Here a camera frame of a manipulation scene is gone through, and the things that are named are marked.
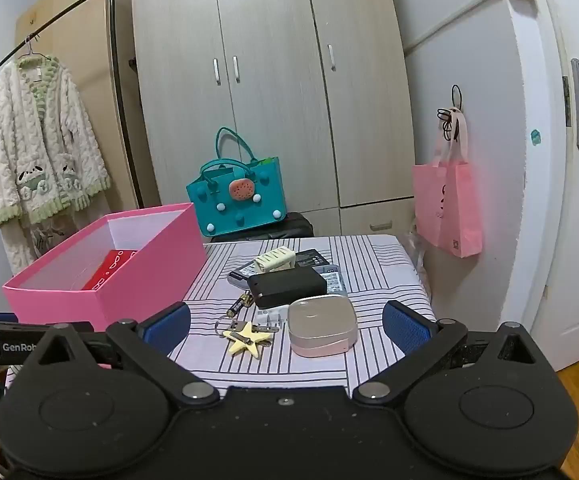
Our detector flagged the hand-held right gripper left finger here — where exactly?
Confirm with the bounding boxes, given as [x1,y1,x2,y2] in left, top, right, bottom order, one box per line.
[34,301,221,409]

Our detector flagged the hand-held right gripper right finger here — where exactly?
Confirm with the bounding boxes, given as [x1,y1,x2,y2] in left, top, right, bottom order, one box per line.
[352,300,544,407]

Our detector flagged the pink cardboard box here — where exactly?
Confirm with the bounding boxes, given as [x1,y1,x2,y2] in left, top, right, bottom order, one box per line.
[2,202,209,333]

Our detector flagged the yellow star keychain with keys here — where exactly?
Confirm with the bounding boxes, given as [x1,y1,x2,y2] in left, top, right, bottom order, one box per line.
[214,314,279,359]

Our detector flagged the silver pink compact case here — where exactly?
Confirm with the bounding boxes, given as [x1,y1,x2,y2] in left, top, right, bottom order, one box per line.
[288,295,359,359]

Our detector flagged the small white packet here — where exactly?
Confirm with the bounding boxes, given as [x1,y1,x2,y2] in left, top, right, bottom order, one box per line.
[254,304,291,332]

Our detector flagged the black phone battery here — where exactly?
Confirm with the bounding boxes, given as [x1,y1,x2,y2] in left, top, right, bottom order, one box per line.
[293,248,331,269]

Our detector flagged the black power bank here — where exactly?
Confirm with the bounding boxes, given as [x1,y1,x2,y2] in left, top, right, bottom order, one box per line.
[247,266,329,309]

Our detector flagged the cream hair claw clip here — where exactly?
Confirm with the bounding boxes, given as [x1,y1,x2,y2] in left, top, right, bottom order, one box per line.
[254,246,296,272]

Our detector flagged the clear plastic bag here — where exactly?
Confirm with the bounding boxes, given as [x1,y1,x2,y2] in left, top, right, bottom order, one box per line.
[408,217,426,273]

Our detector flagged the small red box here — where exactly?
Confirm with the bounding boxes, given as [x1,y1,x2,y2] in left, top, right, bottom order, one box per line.
[82,249,139,291]

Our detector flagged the pink shopping bag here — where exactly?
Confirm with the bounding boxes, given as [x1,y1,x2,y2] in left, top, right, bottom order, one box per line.
[412,107,484,259]

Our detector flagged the teal felt tote bag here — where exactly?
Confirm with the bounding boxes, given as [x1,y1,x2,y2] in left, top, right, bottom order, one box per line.
[186,126,288,237]

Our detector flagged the black suitcase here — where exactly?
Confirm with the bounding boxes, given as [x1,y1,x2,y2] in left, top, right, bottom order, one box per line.
[204,211,315,245]

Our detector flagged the cream knitted cardigan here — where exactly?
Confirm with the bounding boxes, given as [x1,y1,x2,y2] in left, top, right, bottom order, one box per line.
[0,52,113,228]

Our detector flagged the beige wardrobe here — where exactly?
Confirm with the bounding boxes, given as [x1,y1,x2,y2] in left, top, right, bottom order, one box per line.
[130,0,417,238]

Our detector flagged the black clothes rack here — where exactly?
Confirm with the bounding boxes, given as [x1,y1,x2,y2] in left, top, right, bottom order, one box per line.
[0,0,143,208]

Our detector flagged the light wood cabinet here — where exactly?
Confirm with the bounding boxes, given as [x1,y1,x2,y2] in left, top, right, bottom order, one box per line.
[14,0,143,208]

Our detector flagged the bundle of hair ties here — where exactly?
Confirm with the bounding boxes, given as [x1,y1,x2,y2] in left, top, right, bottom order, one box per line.
[437,85,465,143]

